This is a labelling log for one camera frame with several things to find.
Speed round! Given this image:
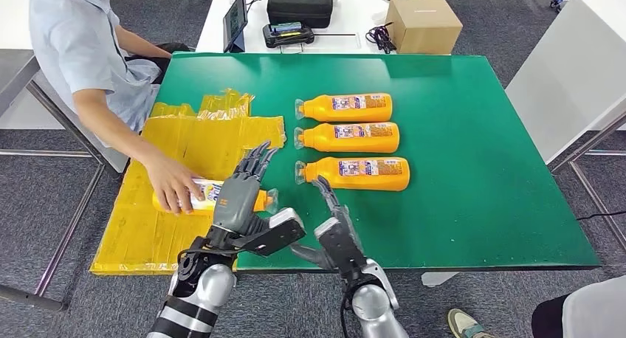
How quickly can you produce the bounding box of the black handheld controller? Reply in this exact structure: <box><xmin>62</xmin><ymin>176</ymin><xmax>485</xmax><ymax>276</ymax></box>
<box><xmin>262</xmin><ymin>22</ymin><xmax>316</xmax><ymax>49</ymax></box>

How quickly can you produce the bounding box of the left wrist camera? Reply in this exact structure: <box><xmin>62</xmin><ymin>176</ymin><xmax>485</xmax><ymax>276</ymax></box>
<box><xmin>195</xmin><ymin>207</ymin><xmax>308</xmax><ymax>258</ymax></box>

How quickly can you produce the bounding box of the black zip case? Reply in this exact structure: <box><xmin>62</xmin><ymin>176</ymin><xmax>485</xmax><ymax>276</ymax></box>
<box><xmin>266</xmin><ymin>0</ymin><xmax>334</xmax><ymax>30</ymax></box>

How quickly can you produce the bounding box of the black cable bundle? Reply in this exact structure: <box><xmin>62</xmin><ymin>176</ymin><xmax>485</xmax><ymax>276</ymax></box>
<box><xmin>365</xmin><ymin>24</ymin><xmax>397</xmax><ymax>55</ymax></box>

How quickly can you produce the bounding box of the person's shoe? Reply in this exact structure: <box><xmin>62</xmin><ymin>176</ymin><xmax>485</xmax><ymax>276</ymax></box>
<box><xmin>446</xmin><ymin>308</ymin><xmax>495</xmax><ymax>338</ymax></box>

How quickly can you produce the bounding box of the brown cardboard box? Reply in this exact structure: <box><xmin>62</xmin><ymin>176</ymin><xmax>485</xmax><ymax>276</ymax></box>
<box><xmin>385</xmin><ymin>0</ymin><xmax>464</xmax><ymax>55</ymax></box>

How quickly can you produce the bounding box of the orange detergent bottle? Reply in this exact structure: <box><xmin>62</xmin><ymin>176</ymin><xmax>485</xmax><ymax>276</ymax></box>
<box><xmin>151</xmin><ymin>178</ymin><xmax>280</xmax><ymax>215</ymax></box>
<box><xmin>295</xmin><ymin>92</ymin><xmax>393</xmax><ymax>123</ymax></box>
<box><xmin>294</xmin><ymin>123</ymin><xmax>401</xmax><ymax>154</ymax></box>
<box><xmin>295</xmin><ymin>156</ymin><xmax>411</xmax><ymax>193</ymax></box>

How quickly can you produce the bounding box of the white bench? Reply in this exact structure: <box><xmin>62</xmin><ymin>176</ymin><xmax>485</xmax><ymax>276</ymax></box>
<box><xmin>32</xmin><ymin>69</ymin><xmax>131</xmax><ymax>176</ymax></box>

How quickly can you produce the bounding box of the black tablet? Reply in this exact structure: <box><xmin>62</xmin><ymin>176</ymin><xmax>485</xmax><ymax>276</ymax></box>
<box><xmin>222</xmin><ymin>0</ymin><xmax>250</xmax><ymax>54</ymax></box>

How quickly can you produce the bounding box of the white table foot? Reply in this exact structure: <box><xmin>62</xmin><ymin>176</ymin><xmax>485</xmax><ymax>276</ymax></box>
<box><xmin>420</xmin><ymin>270</ymin><xmax>461</xmax><ymax>288</ymax></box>

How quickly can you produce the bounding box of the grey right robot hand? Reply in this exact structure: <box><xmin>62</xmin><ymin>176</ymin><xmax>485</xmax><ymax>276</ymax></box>
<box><xmin>288</xmin><ymin>175</ymin><xmax>367</xmax><ymax>272</ymax></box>

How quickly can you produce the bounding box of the white table with metal legs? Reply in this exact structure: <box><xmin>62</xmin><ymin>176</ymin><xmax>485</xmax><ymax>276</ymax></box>
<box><xmin>504</xmin><ymin>0</ymin><xmax>626</xmax><ymax>251</ymax></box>

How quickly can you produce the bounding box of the person's right hand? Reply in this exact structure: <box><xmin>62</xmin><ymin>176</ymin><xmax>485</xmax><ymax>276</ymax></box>
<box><xmin>144</xmin><ymin>152</ymin><xmax>207</xmax><ymax>216</ymax></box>

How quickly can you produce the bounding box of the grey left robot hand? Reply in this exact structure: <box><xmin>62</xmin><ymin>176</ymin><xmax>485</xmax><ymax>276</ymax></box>
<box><xmin>211</xmin><ymin>139</ymin><xmax>281</xmax><ymax>236</ymax></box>

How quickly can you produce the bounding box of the person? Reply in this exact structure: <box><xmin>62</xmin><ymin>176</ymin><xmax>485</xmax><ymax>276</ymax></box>
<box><xmin>28</xmin><ymin>0</ymin><xmax>207</xmax><ymax>217</ymax></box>

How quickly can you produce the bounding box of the black floor cable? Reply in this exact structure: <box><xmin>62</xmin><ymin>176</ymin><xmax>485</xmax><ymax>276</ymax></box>
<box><xmin>576</xmin><ymin>210</ymin><xmax>626</xmax><ymax>222</ymax></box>

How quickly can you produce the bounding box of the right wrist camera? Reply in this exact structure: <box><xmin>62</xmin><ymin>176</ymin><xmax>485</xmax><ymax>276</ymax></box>
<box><xmin>314</xmin><ymin>216</ymin><xmax>368</xmax><ymax>280</ymax></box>

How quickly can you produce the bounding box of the steel table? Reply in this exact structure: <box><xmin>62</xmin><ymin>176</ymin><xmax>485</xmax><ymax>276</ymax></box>
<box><xmin>0</xmin><ymin>49</ymin><xmax>105</xmax><ymax>313</ymax></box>

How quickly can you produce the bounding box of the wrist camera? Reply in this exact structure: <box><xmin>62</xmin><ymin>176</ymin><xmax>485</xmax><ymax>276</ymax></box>
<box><xmin>195</xmin><ymin>207</ymin><xmax>308</xmax><ymax>258</ymax></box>
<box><xmin>314</xmin><ymin>216</ymin><xmax>368</xmax><ymax>280</ymax></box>

